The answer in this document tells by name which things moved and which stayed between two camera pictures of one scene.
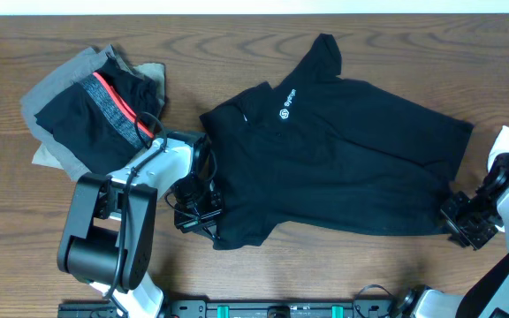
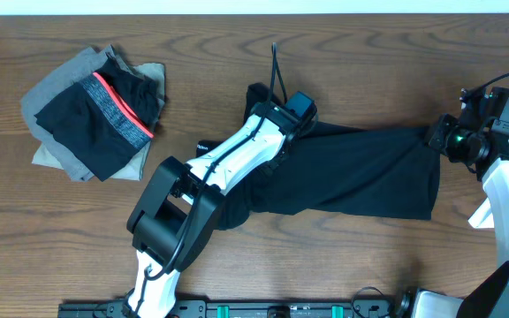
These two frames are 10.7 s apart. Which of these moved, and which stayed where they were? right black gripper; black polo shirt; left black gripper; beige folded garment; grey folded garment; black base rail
Moved: black polo shirt; left black gripper; right black gripper
Stayed: grey folded garment; black base rail; beige folded garment
